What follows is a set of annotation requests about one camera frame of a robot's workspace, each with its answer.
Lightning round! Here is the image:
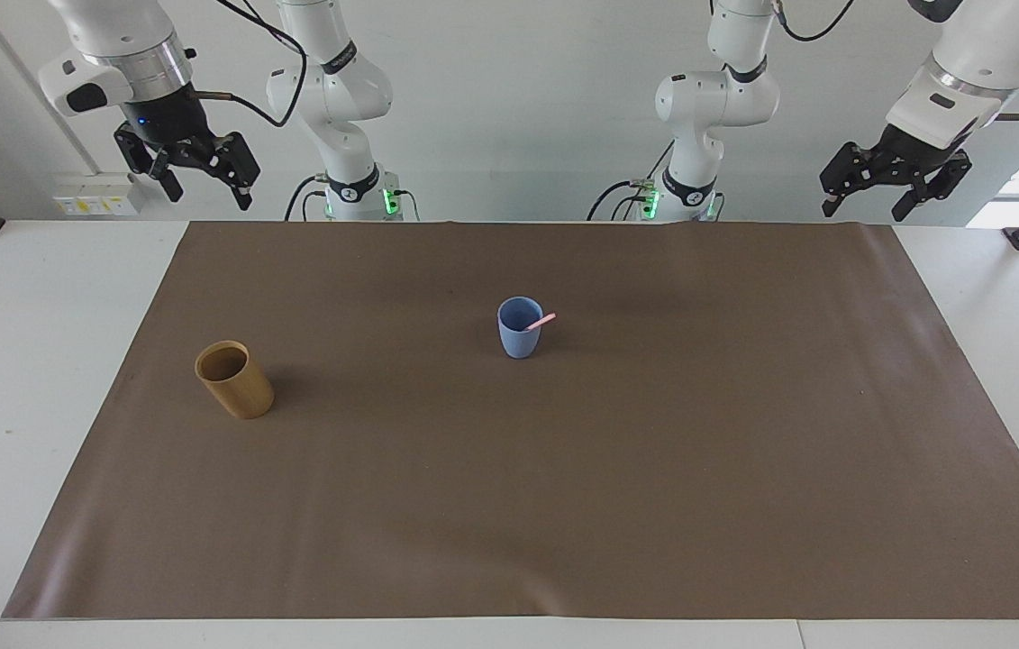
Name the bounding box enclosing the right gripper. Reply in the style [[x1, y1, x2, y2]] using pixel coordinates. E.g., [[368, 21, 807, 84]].
[[114, 86, 260, 212]]

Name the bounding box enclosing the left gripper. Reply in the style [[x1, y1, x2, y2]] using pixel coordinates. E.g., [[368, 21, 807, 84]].
[[819, 123, 973, 223]]

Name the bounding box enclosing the wooden cup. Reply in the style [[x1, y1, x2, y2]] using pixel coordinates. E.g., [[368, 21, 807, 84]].
[[194, 339, 276, 421]]

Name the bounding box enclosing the blue cup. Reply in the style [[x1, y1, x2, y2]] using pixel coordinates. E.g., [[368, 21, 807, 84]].
[[496, 296, 545, 361]]

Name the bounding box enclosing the white wall socket box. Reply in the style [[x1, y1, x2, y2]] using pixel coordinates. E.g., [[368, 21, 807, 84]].
[[53, 175, 141, 217]]

